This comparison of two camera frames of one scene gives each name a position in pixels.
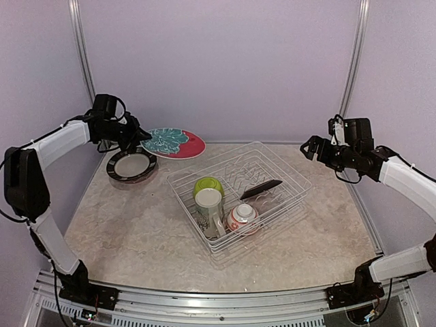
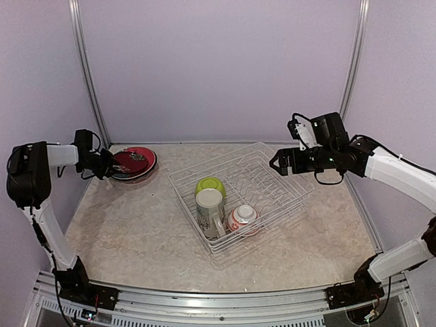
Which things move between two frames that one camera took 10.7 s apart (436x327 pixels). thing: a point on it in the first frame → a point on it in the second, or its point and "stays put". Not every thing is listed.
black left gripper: (137, 135) → (108, 167)
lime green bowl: (209, 182) stays put
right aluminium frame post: (355, 58) stays put
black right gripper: (316, 140) → (285, 154)
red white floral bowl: (243, 219) stays put
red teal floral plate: (259, 189) → (133, 163)
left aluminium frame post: (80, 48) stays put
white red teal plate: (174, 143) → (133, 165)
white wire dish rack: (234, 199) stays put
